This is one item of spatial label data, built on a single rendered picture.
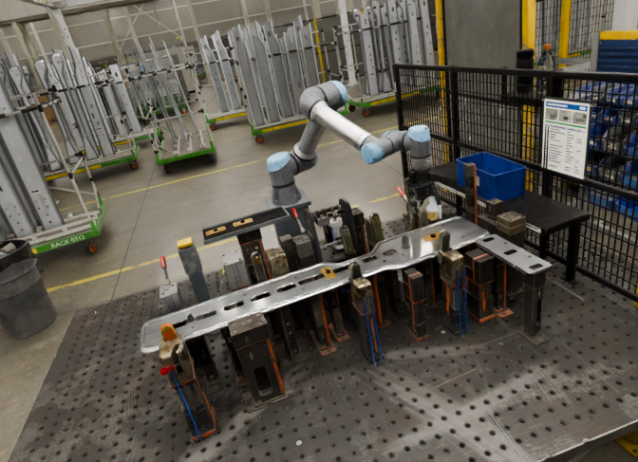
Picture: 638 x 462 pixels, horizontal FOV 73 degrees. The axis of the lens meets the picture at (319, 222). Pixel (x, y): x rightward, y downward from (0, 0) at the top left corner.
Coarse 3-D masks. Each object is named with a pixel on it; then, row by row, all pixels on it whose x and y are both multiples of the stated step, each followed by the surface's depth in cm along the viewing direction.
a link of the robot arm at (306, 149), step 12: (324, 84) 178; (336, 84) 180; (324, 96) 175; (336, 96) 179; (312, 108) 185; (336, 108) 184; (312, 132) 196; (300, 144) 205; (312, 144) 202; (300, 156) 207; (312, 156) 209; (300, 168) 211
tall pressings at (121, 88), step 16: (48, 64) 889; (48, 80) 898; (96, 80) 964; (64, 96) 909; (80, 96) 919; (96, 96) 930; (128, 96) 972; (112, 112) 967; (128, 112) 976; (112, 128) 981; (128, 128) 1012; (80, 144) 943
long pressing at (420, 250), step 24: (456, 216) 188; (384, 240) 180; (432, 240) 174; (456, 240) 170; (336, 264) 169; (360, 264) 167; (384, 264) 164; (408, 264) 162; (264, 288) 163; (312, 288) 157; (192, 312) 157; (216, 312) 154; (240, 312) 152; (264, 312) 151; (144, 336) 149; (192, 336) 145
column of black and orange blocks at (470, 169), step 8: (464, 168) 190; (472, 168) 187; (464, 176) 192; (472, 176) 189; (472, 184) 191; (464, 192) 195; (472, 192) 192; (472, 200) 194; (472, 208) 195; (472, 216) 197
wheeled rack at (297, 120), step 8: (312, 32) 841; (232, 48) 823; (304, 48) 792; (336, 48) 775; (232, 56) 828; (320, 72) 874; (328, 72) 877; (240, 80) 762; (288, 80) 866; (240, 88) 853; (248, 112) 785; (344, 112) 821; (288, 120) 816; (296, 120) 814; (304, 120) 810; (256, 128) 809; (264, 128) 803; (272, 128) 803; (280, 128) 807; (256, 136) 810
